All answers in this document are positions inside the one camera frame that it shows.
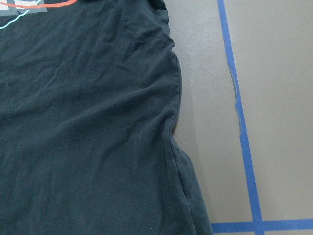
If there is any black graphic t-shirt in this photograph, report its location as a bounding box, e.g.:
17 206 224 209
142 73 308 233
0 0 212 235

